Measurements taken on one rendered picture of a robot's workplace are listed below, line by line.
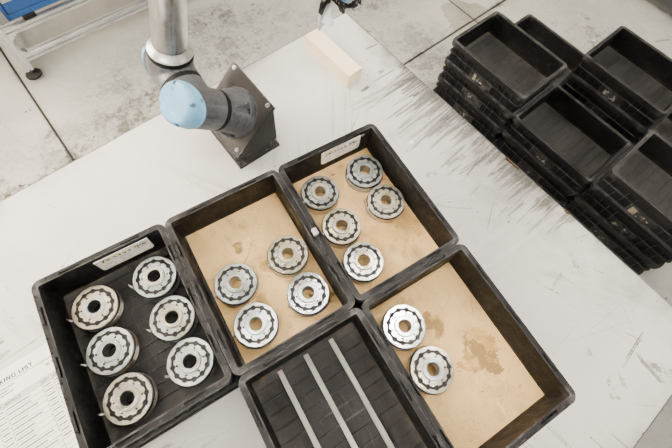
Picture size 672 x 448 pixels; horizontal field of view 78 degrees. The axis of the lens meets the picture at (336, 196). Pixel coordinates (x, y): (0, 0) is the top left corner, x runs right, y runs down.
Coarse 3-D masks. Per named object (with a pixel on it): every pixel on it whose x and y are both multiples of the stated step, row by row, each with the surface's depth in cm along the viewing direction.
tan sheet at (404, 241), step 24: (336, 168) 120; (360, 192) 117; (312, 216) 113; (360, 216) 114; (408, 216) 114; (360, 240) 111; (384, 240) 111; (408, 240) 111; (432, 240) 112; (360, 264) 108; (384, 264) 108; (408, 264) 109; (360, 288) 105
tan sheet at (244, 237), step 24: (240, 216) 112; (264, 216) 112; (288, 216) 112; (192, 240) 108; (216, 240) 108; (240, 240) 109; (264, 240) 109; (216, 264) 106; (264, 264) 106; (312, 264) 107; (264, 288) 104; (288, 312) 102; (288, 336) 99
